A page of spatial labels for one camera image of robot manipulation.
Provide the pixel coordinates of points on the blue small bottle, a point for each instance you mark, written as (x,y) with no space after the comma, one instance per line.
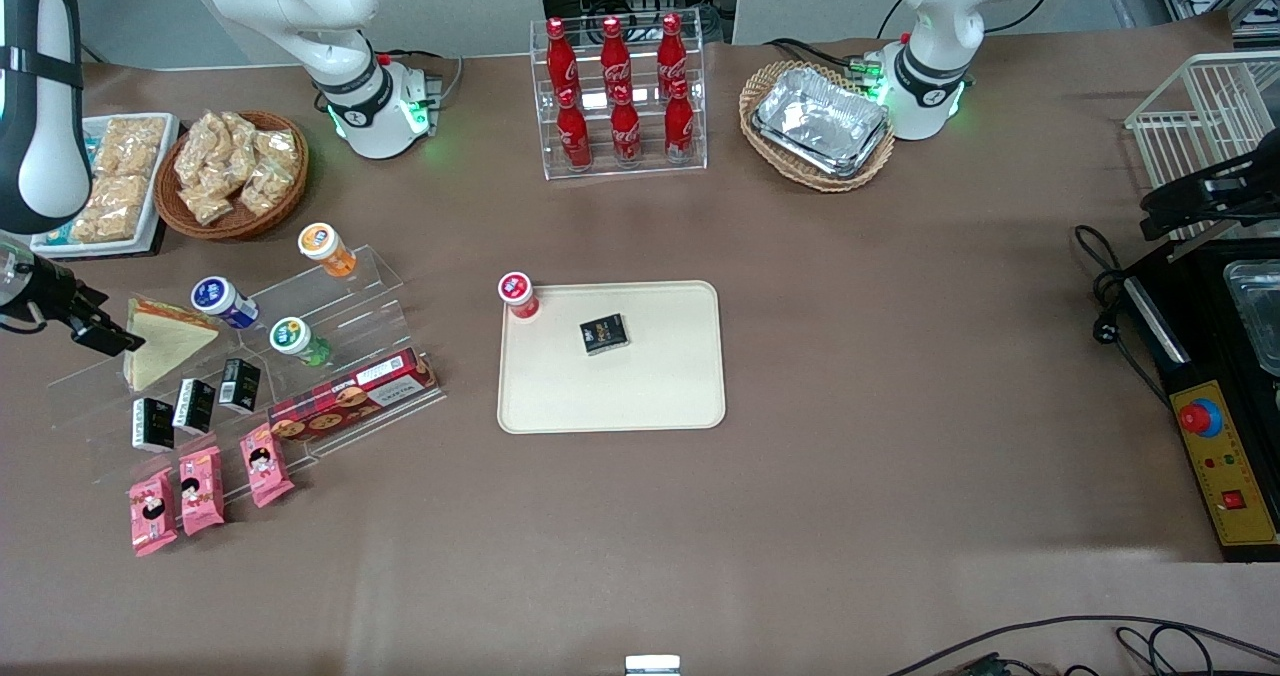
(222,301)

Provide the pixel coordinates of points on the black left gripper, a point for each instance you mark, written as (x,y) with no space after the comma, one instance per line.
(1203,192)

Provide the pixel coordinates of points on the rice cracker packet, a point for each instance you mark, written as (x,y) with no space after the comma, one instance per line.
(118,208)
(132,146)

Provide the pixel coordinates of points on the red cola bottle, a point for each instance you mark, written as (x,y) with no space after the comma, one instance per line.
(626,134)
(560,61)
(574,136)
(679,128)
(671,54)
(613,56)

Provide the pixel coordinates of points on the white rectangular snack tray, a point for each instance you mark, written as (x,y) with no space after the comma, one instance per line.
(160,196)

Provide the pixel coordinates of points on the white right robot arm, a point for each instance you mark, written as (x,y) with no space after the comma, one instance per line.
(300,1)

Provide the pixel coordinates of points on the clear acrylic bottle rack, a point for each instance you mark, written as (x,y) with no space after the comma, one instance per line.
(700,106)

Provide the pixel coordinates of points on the red plaid cookie box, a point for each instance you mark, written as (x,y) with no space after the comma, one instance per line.
(350,398)

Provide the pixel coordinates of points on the triangular sandwich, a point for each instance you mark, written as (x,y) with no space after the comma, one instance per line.
(165,348)

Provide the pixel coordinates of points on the clear bag of crackers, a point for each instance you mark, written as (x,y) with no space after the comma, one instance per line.
(243,138)
(208,204)
(203,146)
(280,148)
(265,191)

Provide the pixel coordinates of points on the yellow control panel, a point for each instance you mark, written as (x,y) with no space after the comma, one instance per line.
(1235,476)

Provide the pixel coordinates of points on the green small bottle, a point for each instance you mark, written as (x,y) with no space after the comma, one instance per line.
(298,341)

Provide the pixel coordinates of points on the red lid small bottle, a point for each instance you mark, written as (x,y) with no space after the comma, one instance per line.
(519,295)

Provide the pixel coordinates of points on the steel appliance pan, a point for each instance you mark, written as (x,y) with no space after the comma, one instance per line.
(1258,316)

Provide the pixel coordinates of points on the orange small bottle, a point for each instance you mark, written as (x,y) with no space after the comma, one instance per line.
(325,248)

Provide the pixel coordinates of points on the beige plastic tray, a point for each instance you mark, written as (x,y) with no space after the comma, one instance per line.
(620,386)

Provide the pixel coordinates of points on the light wicker basket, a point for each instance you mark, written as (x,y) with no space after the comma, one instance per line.
(760,146)

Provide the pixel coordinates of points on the pink snack packet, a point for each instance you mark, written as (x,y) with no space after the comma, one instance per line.
(266,466)
(152,512)
(201,491)

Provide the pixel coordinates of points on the brown wicker basket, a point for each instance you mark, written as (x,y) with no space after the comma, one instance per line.
(235,224)

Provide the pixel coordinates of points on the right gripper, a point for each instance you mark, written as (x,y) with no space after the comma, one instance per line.
(58,294)

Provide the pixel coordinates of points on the small black box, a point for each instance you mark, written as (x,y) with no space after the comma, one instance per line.
(240,385)
(604,334)
(152,425)
(194,406)

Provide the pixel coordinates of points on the clear acrylic stepped display stand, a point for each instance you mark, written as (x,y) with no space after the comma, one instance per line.
(340,306)

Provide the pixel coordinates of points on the aluminium foil tray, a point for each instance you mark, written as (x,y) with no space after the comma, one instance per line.
(820,116)
(850,170)

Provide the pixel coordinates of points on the red emergency stop button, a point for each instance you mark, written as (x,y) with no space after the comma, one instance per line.
(1200,417)

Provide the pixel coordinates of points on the black table appliance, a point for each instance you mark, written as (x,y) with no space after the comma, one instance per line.
(1200,336)

